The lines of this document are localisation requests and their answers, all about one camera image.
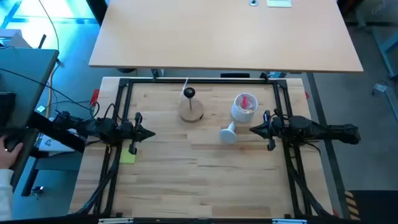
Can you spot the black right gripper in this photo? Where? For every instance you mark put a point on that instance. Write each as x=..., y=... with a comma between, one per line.
x=275, y=129

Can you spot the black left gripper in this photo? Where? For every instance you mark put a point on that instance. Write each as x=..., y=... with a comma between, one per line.
x=132, y=132

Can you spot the white lampshade piece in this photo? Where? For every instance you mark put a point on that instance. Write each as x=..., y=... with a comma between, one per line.
x=228, y=136

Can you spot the lamp stand with wooden base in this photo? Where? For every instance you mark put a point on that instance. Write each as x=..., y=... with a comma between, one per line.
x=191, y=112

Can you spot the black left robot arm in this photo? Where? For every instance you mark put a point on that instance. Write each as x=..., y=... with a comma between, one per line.
x=102, y=127

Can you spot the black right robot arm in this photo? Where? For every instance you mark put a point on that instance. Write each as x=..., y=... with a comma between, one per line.
x=311, y=129

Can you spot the person's forearm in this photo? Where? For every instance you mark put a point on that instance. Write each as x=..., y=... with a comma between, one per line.
x=5, y=196

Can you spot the yellow pen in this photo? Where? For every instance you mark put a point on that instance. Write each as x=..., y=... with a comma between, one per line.
x=249, y=109

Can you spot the white textured cup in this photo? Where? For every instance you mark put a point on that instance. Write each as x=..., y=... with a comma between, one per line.
x=241, y=116

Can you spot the green sticky note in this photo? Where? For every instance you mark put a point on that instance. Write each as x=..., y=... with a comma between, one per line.
x=126, y=158

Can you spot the red pen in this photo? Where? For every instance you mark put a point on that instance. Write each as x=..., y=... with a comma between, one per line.
x=244, y=101

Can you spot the red tag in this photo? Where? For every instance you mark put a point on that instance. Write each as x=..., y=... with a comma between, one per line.
x=94, y=98
x=307, y=95

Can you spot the white paper with recycling symbol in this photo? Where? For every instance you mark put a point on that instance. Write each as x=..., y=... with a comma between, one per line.
x=49, y=143

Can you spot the light wooden desk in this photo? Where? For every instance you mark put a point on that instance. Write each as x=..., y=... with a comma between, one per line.
x=217, y=34

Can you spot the metal desk foot caster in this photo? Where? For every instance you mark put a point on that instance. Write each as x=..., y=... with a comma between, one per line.
x=37, y=191

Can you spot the grey floor power box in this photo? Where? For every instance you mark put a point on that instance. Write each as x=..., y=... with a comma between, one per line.
x=380, y=88

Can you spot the round silver desk grommet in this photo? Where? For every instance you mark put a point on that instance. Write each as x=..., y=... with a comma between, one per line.
x=253, y=2

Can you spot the pale rectangular desk plate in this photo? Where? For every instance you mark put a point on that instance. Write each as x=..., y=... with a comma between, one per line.
x=279, y=3

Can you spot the black computer mouse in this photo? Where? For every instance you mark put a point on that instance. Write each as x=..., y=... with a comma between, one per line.
x=15, y=143

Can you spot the dark grey desk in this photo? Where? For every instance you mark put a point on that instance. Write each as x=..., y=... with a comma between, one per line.
x=28, y=71

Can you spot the black yellow striped platform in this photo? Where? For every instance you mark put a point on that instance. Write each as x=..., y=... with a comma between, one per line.
x=373, y=208

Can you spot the person's hand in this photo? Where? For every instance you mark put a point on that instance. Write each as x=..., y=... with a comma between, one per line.
x=7, y=158

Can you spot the black keyboard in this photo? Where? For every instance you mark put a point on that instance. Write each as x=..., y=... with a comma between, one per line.
x=6, y=109

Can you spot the white cardboard box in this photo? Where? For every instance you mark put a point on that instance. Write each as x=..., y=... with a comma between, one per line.
x=12, y=39

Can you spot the black aluminium table frame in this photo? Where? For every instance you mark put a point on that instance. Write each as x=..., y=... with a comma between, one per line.
x=202, y=81

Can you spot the white frame bracket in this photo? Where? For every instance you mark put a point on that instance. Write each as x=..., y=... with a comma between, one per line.
x=116, y=221
x=289, y=221

